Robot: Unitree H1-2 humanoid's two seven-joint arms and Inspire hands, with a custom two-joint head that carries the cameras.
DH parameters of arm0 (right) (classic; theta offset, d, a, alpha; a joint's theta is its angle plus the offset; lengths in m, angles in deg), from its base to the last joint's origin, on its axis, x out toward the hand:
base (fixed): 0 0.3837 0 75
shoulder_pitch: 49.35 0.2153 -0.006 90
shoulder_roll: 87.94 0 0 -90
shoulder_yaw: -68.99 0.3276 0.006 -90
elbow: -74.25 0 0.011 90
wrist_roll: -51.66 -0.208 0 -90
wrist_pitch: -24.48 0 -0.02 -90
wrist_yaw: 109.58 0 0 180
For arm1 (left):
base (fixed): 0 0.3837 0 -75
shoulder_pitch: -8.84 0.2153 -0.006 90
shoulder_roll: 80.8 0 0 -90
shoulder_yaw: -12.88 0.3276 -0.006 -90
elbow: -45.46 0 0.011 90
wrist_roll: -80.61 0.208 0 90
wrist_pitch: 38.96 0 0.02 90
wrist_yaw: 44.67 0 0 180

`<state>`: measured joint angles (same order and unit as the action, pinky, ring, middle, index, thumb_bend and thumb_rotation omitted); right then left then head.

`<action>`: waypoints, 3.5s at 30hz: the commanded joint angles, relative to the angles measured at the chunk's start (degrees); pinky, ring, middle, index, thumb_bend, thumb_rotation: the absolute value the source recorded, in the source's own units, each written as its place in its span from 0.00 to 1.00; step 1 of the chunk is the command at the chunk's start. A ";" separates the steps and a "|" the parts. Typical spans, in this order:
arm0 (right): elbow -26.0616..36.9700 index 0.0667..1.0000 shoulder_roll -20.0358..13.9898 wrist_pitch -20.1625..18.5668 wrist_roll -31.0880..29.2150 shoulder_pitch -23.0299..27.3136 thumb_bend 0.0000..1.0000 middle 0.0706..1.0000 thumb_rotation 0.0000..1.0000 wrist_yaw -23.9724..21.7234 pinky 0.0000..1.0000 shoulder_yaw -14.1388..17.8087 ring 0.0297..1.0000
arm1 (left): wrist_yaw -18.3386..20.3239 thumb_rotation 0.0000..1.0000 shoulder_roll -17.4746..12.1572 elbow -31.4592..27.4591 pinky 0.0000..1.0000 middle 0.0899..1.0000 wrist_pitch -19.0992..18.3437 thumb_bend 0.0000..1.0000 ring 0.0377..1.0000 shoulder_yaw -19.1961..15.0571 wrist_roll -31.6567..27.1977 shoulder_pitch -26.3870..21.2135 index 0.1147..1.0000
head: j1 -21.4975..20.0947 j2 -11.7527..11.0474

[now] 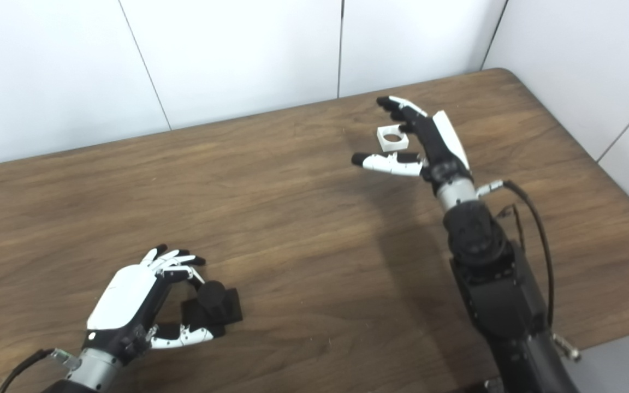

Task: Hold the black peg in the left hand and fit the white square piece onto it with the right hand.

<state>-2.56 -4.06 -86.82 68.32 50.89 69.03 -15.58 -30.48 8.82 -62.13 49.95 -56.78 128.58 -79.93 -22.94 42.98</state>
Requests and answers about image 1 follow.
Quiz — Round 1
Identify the black peg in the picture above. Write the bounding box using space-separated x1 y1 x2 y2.
181 280 243 336

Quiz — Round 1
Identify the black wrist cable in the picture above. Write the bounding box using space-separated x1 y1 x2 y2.
0 348 80 393
477 179 583 361

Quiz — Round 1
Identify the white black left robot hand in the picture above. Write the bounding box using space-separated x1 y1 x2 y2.
84 244 217 365

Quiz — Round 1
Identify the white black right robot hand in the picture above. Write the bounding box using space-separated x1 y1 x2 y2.
351 96 473 189

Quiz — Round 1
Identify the white square piece with hole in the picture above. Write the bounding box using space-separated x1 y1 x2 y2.
377 124 410 153

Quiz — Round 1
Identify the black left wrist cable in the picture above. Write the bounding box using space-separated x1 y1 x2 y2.
0 348 80 393

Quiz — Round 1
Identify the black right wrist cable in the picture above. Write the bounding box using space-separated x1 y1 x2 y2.
477 179 583 361

